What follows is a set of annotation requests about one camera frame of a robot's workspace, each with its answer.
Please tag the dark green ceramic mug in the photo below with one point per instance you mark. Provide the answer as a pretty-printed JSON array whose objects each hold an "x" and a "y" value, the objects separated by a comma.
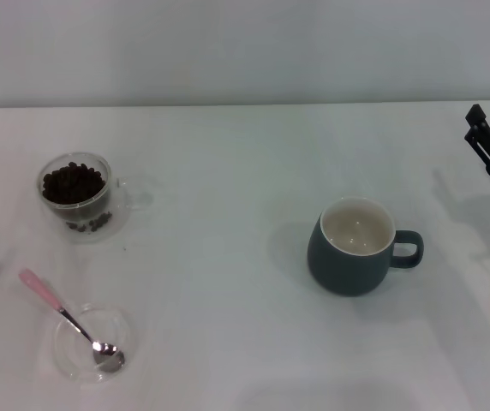
[{"x": 339, "y": 274}]

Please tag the pile of coffee beans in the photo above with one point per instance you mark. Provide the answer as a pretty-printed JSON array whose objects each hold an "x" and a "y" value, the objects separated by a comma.
[{"x": 73, "y": 184}]

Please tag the clear glass saucer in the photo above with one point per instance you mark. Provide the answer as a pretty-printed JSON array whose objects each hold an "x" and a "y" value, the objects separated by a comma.
[{"x": 114, "y": 325}]

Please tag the clear double-wall glass cup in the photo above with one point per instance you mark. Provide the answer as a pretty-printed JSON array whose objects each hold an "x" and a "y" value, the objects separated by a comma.
[{"x": 114, "y": 201}]

